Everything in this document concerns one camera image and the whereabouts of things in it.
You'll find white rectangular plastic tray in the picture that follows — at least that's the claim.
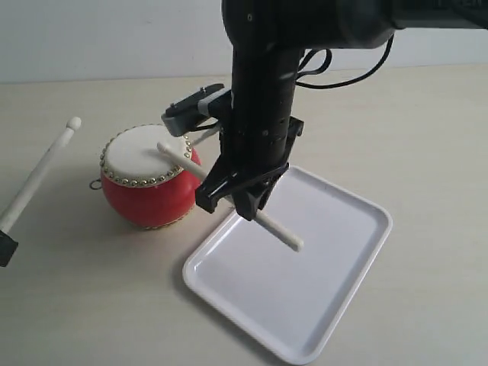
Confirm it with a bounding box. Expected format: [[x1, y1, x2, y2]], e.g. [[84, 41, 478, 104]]
[[182, 166, 393, 365]]

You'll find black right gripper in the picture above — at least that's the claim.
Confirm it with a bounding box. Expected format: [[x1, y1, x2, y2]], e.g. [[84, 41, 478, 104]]
[[195, 68, 303, 221]]

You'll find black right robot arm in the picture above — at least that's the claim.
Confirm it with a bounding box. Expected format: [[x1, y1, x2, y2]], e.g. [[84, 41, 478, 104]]
[[195, 1, 487, 220]]

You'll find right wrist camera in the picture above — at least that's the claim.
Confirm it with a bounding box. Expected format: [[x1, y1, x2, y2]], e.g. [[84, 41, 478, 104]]
[[161, 83, 232, 136]]

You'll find small red drum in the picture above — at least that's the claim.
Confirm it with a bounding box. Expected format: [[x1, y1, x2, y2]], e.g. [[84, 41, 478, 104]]
[[99, 124, 201, 229]]

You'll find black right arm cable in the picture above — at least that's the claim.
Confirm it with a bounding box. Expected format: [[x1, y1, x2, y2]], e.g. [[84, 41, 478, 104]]
[[293, 34, 396, 91]]

